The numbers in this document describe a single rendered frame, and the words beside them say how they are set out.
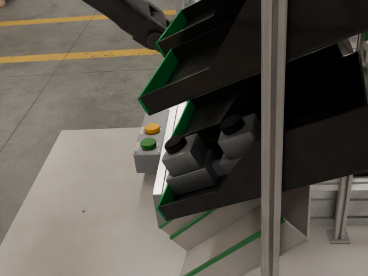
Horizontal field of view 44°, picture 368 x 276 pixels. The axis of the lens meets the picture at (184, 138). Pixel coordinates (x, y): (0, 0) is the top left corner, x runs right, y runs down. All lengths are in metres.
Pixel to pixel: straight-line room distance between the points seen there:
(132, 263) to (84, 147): 0.49
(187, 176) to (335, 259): 0.48
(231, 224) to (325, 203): 0.32
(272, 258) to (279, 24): 0.29
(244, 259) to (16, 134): 2.79
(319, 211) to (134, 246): 0.41
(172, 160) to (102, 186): 0.64
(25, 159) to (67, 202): 1.84
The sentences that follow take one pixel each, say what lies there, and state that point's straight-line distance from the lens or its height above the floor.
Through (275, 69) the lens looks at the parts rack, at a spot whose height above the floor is 1.42.
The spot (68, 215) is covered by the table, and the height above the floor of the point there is 0.86.
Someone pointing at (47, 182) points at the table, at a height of 0.86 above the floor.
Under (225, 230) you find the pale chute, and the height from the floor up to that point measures 1.06.
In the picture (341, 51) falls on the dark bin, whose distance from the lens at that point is 0.61.
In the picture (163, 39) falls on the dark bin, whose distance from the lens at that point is 0.63.
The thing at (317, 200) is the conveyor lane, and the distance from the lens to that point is 1.01.
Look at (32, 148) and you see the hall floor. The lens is 3.10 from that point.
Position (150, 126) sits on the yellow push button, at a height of 0.97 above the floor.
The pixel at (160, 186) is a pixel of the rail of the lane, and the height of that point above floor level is 0.96.
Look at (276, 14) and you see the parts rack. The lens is 0.40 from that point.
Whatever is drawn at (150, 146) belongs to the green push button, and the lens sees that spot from 1.12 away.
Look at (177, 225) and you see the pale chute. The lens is 0.82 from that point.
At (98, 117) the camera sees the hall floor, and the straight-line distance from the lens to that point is 3.24.
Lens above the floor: 1.60
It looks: 34 degrees down
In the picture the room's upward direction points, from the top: 7 degrees counter-clockwise
